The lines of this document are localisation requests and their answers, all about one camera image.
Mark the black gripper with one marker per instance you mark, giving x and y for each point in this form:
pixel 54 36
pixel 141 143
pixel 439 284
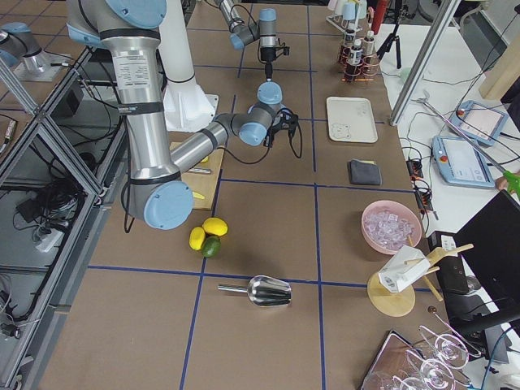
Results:
pixel 266 54

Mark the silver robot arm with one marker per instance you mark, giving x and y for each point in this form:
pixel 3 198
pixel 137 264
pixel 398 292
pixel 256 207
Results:
pixel 262 30
pixel 155 192

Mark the dark drink bottle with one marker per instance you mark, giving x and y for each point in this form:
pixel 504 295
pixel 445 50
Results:
pixel 349 38
pixel 355 54
pixel 368 43

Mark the cream bear tray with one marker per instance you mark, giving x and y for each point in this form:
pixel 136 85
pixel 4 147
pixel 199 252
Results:
pixel 350 119

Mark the steel rod black tip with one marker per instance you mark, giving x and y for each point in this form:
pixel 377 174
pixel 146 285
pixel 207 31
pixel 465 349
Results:
pixel 200 170

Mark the wooden cutting board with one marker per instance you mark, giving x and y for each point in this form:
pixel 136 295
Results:
pixel 205 184

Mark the grey folded cloth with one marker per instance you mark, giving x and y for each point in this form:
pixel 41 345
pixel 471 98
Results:
pixel 364 173

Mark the black small tripod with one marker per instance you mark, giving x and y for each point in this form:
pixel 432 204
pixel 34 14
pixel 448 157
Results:
pixel 393 38

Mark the yellow lemon round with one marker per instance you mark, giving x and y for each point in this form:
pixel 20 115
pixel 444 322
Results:
pixel 215 226

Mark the yellow lemon oblong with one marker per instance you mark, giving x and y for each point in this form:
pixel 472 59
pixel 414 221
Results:
pixel 197 238

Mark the green avocado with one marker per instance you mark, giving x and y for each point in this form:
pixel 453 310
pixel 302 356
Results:
pixel 211 246

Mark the pink bowl of ice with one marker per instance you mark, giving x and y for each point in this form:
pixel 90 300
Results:
pixel 388 225

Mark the near teach pendant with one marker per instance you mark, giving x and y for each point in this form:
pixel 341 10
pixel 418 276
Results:
pixel 460 164

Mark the teach pendant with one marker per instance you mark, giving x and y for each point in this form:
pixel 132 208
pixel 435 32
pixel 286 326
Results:
pixel 460 164
pixel 480 122

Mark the metal scoop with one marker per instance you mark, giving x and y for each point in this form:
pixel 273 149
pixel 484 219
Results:
pixel 263 290

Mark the far teach pendant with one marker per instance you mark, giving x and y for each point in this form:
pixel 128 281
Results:
pixel 480 122

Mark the white paper carton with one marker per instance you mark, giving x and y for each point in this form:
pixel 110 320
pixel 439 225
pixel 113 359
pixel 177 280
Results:
pixel 403 269

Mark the wooden round stand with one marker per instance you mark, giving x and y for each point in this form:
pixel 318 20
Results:
pixel 401 303

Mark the black monitor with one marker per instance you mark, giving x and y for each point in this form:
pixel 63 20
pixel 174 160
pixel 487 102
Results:
pixel 494 233

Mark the wine glass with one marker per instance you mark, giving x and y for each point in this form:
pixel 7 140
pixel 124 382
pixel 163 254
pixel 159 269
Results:
pixel 438 358

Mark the copper wire bottle rack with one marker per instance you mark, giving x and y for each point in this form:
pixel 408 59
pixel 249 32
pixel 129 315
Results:
pixel 365 71

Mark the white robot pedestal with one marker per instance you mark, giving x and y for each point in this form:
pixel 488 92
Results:
pixel 186 106

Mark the white wire cup rack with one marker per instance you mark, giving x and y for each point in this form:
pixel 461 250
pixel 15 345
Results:
pixel 346 13

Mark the aluminium frame post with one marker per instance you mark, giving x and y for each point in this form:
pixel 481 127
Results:
pixel 440 23

